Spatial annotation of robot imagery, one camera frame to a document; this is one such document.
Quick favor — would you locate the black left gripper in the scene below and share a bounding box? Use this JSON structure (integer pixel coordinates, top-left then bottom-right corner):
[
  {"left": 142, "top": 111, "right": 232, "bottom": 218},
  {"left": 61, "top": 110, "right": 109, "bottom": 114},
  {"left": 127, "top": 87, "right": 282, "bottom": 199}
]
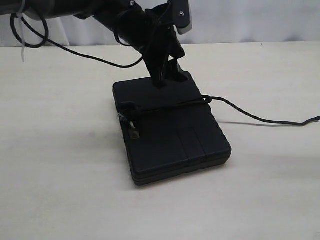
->
[{"left": 142, "top": 4, "right": 188, "bottom": 89}]

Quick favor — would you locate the black cord with knot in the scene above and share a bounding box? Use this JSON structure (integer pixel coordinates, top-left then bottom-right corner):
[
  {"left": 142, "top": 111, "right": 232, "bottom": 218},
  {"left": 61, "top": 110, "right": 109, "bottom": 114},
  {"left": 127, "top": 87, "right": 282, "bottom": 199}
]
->
[{"left": 117, "top": 94, "right": 320, "bottom": 128}]

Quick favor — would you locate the black plastic case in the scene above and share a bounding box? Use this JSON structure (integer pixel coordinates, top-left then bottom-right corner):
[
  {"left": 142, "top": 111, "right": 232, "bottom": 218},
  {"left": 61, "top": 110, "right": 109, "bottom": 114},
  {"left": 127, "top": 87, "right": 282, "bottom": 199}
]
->
[{"left": 112, "top": 72, "right": 232, "bottom": 186}]

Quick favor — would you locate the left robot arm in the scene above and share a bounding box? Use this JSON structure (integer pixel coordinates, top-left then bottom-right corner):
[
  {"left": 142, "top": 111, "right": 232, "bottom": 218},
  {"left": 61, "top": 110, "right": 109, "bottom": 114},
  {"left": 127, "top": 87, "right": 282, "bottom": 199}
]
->
[{"left": 0, "top": 0, "right": 192, "bottom": 89}]

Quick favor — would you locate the white backdrop curtain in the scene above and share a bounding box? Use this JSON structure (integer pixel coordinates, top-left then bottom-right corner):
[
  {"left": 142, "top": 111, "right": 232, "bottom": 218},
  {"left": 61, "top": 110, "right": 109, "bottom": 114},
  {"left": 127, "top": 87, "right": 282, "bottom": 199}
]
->
[{"left": 0, "top": 0, "right": 320, "bottom": 48}]

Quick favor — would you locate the white zip tie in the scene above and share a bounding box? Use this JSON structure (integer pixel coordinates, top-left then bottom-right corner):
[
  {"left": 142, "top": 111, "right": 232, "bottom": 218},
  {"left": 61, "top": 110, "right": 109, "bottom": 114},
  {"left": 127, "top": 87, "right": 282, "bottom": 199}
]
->
[{"left": 16, "top": 0, "right": 26, "bottom": 63}]

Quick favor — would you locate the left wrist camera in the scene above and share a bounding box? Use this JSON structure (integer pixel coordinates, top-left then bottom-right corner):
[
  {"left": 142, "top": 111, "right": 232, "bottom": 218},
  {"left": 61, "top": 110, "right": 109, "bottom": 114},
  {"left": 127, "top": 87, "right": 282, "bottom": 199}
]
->
[{"left": 168, "top": 0, "right": 193, "bottom": 35}]

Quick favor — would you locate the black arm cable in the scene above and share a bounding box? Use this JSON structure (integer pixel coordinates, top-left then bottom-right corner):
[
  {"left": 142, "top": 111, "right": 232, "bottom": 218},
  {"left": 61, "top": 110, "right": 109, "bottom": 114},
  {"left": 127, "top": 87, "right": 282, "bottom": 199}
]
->
[{"left": 9, "top": 9, "right": 176, "bottom": 69}]

